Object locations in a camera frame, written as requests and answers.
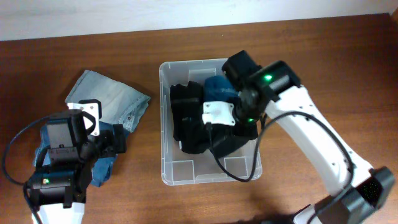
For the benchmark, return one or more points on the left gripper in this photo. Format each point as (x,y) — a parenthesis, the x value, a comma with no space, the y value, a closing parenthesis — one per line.
(112,145)

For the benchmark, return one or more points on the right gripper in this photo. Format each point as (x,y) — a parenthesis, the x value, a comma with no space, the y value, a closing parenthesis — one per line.
(245,129)

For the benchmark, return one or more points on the dark green shirt bundle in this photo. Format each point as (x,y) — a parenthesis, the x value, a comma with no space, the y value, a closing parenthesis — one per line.
(224,143)

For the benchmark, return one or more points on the medium blue jeans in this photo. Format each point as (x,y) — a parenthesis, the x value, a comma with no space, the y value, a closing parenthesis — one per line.
(102,169)

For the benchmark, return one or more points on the light blue jeans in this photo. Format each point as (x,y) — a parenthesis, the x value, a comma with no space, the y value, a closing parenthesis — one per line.
(121,104)

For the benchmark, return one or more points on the blue shirt bundle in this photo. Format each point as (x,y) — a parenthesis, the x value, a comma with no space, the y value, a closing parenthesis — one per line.
(218,88)

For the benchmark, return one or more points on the black shirt bundle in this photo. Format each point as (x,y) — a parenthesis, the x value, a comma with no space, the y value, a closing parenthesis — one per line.
(187,108)

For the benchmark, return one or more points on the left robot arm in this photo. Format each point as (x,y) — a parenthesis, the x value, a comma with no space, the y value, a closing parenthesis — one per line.
(56,191)

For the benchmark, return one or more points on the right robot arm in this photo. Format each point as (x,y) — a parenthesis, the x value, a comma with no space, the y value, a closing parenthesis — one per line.
(356,189)

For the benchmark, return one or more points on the clear plastic storage bin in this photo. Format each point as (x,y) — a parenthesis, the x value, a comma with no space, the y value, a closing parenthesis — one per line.
(179,168)

